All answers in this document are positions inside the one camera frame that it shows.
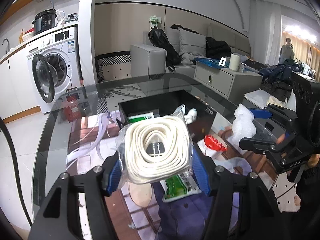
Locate black pressure cooker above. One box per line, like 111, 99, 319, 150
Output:
32, 9, 57, 35

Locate grey sofa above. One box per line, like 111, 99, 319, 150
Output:
130, 23, 251, 77

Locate black white patterned rug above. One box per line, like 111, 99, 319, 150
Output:
94, 50, 131, 82

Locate black storage box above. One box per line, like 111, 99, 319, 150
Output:
119, 90, 216, 142

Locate white rope coil bag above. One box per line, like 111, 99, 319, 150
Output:
116, 109, 194, 185

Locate person in background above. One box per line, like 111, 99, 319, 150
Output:
279, 37, 295, 64

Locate black jacket on sofa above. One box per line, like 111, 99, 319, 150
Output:
206, 37, 231, 59

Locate red white packet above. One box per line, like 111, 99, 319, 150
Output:
204, 134, 227, 152

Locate kitchen faucet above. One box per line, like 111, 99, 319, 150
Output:
2, 38, 10, 53

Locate green white packet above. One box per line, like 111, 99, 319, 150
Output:
160, 172, 202, 203

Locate cream cylinder cup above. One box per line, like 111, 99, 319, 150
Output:
229, 54, 240, 72

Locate beige drawer cabinet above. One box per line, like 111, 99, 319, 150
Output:
194, 62, 263, 105

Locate anime print table mat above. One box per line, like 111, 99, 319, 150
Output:
66, 114, 276, 239

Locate blue tray on cabinet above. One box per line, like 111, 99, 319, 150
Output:
194, 57, 229, 69

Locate white kitchen base cabinets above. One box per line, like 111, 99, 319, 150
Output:
1, 49, 40, 120

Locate grey sofa cushion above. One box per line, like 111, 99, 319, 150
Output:
178, 28, 206, 56

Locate white washing machine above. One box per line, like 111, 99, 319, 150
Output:
26, 26, 82, 114

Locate black backpack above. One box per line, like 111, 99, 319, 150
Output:
148, 27, 181, 72

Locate white plush toy blue ear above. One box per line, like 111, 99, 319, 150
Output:
174, 105, 197, 125

